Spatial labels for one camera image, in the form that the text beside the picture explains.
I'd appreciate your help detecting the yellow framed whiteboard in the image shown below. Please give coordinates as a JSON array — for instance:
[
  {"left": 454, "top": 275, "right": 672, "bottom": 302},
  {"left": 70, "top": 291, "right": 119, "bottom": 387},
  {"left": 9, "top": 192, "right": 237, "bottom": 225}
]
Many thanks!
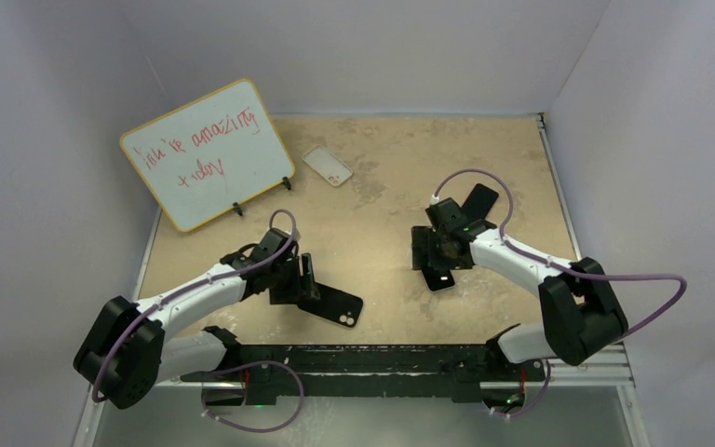
[{"left": 119, "top": 79, "right": 296, "bottom": 233}]

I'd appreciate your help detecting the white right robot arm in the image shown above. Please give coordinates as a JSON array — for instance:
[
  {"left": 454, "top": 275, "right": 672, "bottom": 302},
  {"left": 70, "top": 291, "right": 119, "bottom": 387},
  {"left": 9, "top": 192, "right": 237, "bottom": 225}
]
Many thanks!
[{"left": 411, "top": 190, "right": 628, "bottom": 379}]

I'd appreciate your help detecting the black phone case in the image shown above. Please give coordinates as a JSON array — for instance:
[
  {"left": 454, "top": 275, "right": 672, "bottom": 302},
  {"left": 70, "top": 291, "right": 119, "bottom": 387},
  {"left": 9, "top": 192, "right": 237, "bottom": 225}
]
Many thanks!
[{"left": 297, "top": 282, "right": 364, "bottom": 328}]

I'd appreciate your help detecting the black smartphone on table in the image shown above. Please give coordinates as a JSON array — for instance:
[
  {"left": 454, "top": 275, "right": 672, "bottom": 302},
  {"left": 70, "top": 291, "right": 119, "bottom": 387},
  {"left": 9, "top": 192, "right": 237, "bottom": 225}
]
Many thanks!
[{"left": 461, "top": 183, "right": 499, "bottom": 222}]

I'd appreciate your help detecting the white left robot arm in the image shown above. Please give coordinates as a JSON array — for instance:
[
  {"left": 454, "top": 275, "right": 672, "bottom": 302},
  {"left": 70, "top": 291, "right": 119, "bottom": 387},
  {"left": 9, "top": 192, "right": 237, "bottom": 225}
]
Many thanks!
[{"left": 73, "top": 228, "right": 299, "bottom": 409}]

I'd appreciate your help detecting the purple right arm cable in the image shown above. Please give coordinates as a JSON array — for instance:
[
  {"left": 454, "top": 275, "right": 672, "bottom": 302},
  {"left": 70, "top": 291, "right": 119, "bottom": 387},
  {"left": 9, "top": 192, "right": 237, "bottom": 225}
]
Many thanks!
[{"left": 430, "top": 169, "right": 688, "bottom": 341}]

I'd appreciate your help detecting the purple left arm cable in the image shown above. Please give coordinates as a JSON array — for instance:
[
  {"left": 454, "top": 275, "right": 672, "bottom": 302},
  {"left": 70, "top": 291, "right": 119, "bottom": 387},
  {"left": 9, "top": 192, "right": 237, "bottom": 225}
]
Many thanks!
[{"left": 90, "top": 209, "right": 300, "bottom": 405}]

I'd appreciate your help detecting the clear phone case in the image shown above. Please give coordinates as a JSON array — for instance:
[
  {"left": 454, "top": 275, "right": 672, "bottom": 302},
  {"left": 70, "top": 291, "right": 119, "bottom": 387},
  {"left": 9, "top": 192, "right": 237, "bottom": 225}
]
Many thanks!
[{"left": 302, "top": 144, "right": 353, "bottom": 187}]

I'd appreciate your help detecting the black smartphone white edge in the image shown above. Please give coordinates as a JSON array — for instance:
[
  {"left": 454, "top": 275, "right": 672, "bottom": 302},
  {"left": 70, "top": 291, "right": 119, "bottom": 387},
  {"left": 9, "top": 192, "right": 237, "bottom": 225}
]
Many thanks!
[{"left": 421, "top": 267, "right": 455, "bottom": 292}]

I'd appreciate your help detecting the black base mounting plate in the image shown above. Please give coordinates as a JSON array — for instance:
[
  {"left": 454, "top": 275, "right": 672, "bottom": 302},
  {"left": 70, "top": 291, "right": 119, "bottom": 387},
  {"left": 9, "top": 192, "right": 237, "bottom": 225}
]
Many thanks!
[{"left": 182, "top": 327, "right": 546, "bottom": 407}]

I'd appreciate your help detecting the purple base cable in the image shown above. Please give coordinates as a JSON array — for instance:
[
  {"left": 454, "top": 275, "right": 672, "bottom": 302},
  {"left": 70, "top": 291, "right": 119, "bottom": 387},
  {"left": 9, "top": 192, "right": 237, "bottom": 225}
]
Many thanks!
[
  {"left": 200, "top": 360, "right": 305, "bottom": 434},
  {"left": 488, "top": 360, "right": 553, "bottom": 421}
]

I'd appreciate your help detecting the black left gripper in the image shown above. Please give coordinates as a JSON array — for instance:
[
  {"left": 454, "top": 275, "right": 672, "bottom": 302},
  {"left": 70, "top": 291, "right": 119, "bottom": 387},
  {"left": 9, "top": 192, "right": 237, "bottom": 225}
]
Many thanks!
[{"left": 268, "top": 253, "right": 317, "bottom": 305}]

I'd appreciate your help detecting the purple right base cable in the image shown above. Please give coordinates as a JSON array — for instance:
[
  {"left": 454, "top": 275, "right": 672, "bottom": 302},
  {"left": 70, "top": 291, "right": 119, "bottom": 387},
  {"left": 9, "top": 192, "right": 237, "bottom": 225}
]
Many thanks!
[{"left": 488, "top": 360, "right": 553, "bottom": 421}]

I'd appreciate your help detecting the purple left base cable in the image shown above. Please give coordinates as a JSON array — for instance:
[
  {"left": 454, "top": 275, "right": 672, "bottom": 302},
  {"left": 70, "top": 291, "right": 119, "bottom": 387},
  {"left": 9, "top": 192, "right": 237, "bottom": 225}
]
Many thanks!
[{"left": 200, "top": 360, "right": 305, "bottom": 434}]

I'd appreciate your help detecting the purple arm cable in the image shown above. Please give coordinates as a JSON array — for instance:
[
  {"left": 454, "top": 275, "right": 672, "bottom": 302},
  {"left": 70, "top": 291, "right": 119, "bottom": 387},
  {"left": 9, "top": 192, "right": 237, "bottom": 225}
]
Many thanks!
[
  {"left": 90, "top": 209, "right": 300, "bottom": 405},
  {"left": 430, "top": 169, "right": 688, "bottom": 341}
]

